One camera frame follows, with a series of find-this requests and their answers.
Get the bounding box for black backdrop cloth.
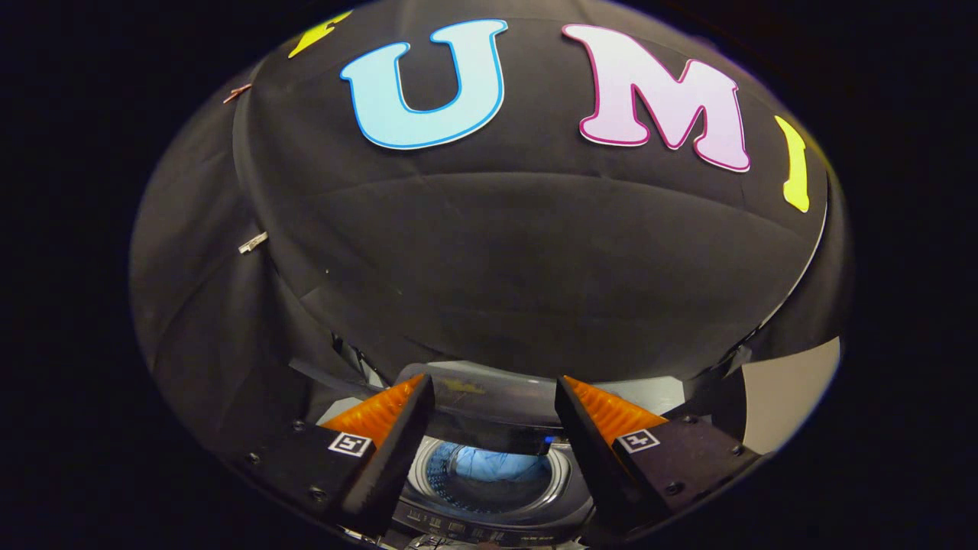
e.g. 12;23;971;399
128;0;853;459

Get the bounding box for light blue shirt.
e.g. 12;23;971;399
457;447;552;484

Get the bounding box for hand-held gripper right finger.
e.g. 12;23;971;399
554;374;763;535

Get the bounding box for tinted washing machine lid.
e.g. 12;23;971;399
397;361;688;453

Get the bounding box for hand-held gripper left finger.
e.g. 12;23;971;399
228;373;436;538

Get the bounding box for dark grey washing machine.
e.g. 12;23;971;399
290;359;688;549

